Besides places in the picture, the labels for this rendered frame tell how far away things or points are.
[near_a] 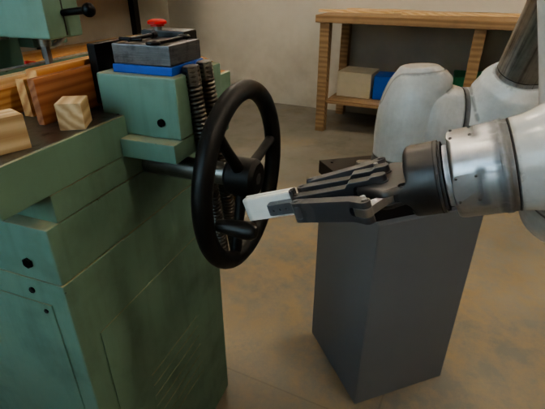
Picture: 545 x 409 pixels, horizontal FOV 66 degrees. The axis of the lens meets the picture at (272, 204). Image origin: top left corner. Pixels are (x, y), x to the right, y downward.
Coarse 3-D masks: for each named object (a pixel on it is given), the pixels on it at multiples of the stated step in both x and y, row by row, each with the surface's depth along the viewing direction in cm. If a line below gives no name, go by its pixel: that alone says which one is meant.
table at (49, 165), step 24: (24, 120) 61; (96, 120) 61; (120, 120) 63; (48, 144) 52; (72, 144) 55; (96, 144) 59; (120, 144) 64; (144, 144) 62; (168, 144) 61; (192, 144) 65; (0, 168) 46; (24, 168) 49; (48, 168) 52; (72, 168) 56; (96, 168) 60; (0, 192) 46; (24, 192) 49; (48, 192) 53; (0, 216) 47
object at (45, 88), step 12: (60, 72) 60; (72, 72) 62; (84, 72) 64; (36, 84) 57; (48, 84) 58; (60, 84) 60; (72, 84) 62; (84, 84) 64; (36, 96) 57; (48, 96) 59; (60, 96) 60; (96, 96) 67; (36, 108) 58; (48, 108) 59; (48, 120) 59
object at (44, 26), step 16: (0, 0) 63; (16, 0) 62; (32, 0) 61; (48, 0) 61; (64, 0) 64; (0, 16) 64; (16, 16) 63; (32, 16) 62; (48, 16) 62; (64, 16) 64; (0, 32) 65; (16, 32) 64; (32, 32) 63; (48, 32) 62; (64, 32) 65; (80, 32) 68
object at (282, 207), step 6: (270, 204) 50; (276, 204) 50; (282, 204) 49; (288, 204) 49; (270, 210) 50; (276, 210) 50; (282, 210) 50; (288, 210) 49; (294, 210) 47; (300, 210) 47; (300, 216) 47
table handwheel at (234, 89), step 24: (240, 96) 56; (264, 96) 65; (216, 120) 53; (264, 120) 71; (216, 144) 52; (264, 144) 71; (144, 168) 70; (168, 168) 68; (192, 168) 66; (216, 168) 65; (240, 168) 62; (264, 168) 77; (192, 192) 53; (240, 192) 64; (192, 216) 54; (240, 216) 66; (216, 240) 57; (240, 240) 67; (216, 264) 60; (240, 264) 68
